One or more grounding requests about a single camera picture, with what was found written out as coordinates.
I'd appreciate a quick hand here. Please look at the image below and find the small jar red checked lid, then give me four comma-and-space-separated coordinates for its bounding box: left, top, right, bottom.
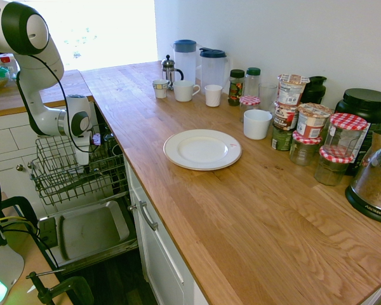
239, 95, 262, 124

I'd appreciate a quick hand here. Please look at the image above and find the black shaker bottle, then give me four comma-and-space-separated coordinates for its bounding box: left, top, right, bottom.
300, 76, 328, 105

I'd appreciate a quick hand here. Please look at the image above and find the plain white handleless cup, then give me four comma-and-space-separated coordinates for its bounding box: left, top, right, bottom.
243, 109, 273, 140

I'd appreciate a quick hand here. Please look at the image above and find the food container red clip lid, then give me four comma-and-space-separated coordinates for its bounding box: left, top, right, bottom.
0, 53, 18, 72

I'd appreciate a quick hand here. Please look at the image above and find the white base cabinet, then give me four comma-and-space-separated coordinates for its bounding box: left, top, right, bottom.
123, 158, 210, 305

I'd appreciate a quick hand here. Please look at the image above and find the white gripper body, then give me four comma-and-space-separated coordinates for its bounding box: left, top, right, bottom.
72, 135, 93, 166

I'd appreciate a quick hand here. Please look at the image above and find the short pitcher with blue lid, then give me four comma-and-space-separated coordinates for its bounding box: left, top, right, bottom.
199, 47, 231, 93

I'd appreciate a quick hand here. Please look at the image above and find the glass jar red checked lid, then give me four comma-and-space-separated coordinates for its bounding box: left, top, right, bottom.
313, 146, 354, 187
288, 130, 323, 166

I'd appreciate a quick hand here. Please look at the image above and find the stainless steel electric kettle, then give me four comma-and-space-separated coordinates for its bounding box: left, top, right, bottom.
345, 126, 381, 226

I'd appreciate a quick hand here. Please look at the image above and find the wooden robot mounting board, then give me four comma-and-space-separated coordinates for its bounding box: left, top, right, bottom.
0, 192, 74, 305

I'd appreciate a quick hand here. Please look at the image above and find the silver cabinet bar handle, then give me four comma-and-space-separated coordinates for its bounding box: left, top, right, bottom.
138, 200, 159, 232

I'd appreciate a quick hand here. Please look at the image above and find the green black table clamp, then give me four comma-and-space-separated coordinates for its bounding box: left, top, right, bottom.
25, 269, 95, 305
0, 196, 39, 236

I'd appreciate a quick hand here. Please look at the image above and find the white mug with handle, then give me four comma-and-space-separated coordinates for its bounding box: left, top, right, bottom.
173, 80, 201, 103

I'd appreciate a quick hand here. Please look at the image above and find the large black supplement tub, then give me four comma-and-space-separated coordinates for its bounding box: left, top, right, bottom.
334, 88, 381, 177

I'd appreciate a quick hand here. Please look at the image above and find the tall pitcher with blue lid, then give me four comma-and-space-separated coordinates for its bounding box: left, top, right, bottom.
173, 39, 197, 86

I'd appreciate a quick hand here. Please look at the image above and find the large jar red checked lid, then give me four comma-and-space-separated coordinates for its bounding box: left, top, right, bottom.
323, 112, 368, 158

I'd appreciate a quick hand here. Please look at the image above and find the red white oatmeal cup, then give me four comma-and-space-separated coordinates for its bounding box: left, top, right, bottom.
296, 102, 333, 138

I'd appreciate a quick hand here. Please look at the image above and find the green tin can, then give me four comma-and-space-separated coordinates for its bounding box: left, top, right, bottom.
271, 123, 295, 152

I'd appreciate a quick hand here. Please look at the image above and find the red printed oatmeal cup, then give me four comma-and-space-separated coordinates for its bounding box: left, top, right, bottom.
274, 101, 300, 132

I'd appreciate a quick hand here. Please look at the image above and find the white drawer cabinet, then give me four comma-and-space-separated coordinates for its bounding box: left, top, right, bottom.
0, 101, 98, 220

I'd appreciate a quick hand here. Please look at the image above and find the white ribbed cup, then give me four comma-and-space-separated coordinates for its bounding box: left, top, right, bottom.
204, 84, 224, 108

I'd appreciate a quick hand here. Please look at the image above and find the dark spice jar black lid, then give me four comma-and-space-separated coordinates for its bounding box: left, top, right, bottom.
227, 69, 246, 107

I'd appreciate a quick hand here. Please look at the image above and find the clear spice jar green lid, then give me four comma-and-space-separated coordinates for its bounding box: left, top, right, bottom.
244, 67, 262, 98

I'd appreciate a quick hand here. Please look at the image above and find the small patterned white cup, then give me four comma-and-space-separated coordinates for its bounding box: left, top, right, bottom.
152, 79, 171, 99

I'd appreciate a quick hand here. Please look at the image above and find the open dishwasher door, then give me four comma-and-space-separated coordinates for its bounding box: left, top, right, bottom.
37, 200, 139, 274

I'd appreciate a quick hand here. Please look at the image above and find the white oatmeal cup foil lid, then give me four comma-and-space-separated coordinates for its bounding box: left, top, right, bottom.
277, 74, 311, 106

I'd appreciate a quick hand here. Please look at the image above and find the white plate with gold rim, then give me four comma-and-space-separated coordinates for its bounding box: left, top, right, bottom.
163, 128, 243, 172

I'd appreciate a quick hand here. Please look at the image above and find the clear drinking glass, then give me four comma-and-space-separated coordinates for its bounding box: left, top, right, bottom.
258, 83, 279, 112

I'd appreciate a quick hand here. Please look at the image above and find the glass French press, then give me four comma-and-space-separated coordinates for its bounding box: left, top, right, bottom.
161, 54, 184, 92

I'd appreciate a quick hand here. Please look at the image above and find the grey wire dishwasher rack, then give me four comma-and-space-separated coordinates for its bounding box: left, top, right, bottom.
29, 123, 128, 207

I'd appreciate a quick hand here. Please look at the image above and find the yellow cable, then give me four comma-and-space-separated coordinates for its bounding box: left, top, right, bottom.
0, 215, 23, 228

